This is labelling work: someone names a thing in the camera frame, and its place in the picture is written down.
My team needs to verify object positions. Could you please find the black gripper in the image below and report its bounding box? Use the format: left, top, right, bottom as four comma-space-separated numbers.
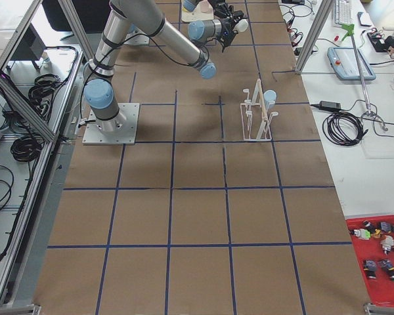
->
216, 11, 245, 52

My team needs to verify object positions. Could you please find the white ikea cup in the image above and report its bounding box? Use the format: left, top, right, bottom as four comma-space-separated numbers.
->
234, 18, 249, 33

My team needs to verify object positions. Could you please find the light blue ikea cup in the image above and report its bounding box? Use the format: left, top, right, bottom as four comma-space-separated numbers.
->
263, 90, 277, 110

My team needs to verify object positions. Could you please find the pink ikea cup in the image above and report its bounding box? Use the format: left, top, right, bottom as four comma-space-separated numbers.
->
199, 0, 211, 13

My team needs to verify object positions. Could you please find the cream plastic tray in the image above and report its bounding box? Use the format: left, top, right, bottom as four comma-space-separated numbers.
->
181, 6, 214, 23

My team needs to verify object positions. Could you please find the white keyboard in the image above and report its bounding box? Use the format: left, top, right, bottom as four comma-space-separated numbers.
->
332, 0, 353, 26

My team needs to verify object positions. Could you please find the blue teach pendant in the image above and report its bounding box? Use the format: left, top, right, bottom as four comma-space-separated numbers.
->
327, 47, 376, 81

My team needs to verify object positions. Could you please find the black power adapter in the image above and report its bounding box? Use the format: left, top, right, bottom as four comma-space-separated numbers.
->
311, 100, 341, 112

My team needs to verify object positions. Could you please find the red plastic tray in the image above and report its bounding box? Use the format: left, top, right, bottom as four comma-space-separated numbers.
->
346, 215, 394, 307

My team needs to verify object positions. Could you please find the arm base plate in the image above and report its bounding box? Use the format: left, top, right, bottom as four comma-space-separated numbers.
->
82, 103, 140, 145
123, 24, 150, 46

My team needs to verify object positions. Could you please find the aluminium frame post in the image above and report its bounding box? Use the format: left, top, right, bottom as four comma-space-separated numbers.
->
294, 0, 334, 74

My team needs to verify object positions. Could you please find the white wire cup rack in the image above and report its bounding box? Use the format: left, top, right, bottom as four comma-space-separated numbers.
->
240, 79, 278, 142

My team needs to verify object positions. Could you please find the green handled reacher grabber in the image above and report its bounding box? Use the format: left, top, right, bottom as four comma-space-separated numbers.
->
341, 24, 388, 131

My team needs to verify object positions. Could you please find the coiled black cable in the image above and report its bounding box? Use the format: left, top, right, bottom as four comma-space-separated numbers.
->
322, 112, 368, 146

